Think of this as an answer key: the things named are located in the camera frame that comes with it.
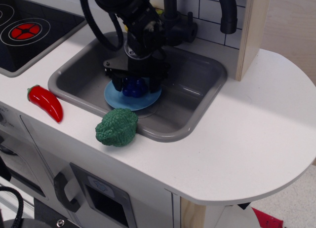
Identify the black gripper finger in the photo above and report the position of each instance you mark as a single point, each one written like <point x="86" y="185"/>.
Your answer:
<point x="117" y="82"/>
<point x="154" y="84"/>

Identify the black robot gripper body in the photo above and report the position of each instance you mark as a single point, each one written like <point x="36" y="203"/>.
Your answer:
<point x="127" y="65"/>

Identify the blue toy blueberries cluster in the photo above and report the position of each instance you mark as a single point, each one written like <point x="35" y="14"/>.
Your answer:
<point x="134" y="87"/>

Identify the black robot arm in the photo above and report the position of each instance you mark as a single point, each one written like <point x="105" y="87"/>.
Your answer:
<point x="140" y="33"/>

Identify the light blue toy plate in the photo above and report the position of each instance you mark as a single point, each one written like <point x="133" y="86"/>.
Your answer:
<point x="130" y="102"/>

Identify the grey plastic sink basin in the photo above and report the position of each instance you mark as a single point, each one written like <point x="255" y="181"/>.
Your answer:
<point x="170" y="115"/>

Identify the black toy faucet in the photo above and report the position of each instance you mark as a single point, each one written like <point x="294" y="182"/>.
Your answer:
<point x="210" y="20"/>

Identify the green toy broccoli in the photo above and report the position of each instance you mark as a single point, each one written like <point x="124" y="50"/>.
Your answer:
<point x="117" y="128"/>

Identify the red toy chili pepper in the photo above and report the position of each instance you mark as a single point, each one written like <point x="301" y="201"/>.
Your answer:
<point x="47" y="101"/>

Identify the black toy stovetop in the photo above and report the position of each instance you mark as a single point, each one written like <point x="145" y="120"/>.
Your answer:
<point x="29" y="31"/>

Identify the grey dishwasher door panel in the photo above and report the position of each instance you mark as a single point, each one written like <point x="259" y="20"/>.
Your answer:
<point x="105" y="198"/>

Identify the red cloth on floor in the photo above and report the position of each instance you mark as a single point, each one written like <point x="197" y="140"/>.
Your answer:
<point x="267" y="221"/>

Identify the grey oven door handle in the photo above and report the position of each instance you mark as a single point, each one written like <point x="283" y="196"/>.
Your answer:
<point x="60" y="183"/>

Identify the light wooden side post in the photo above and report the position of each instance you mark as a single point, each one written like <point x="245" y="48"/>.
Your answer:
<point x="252" y="34"/>

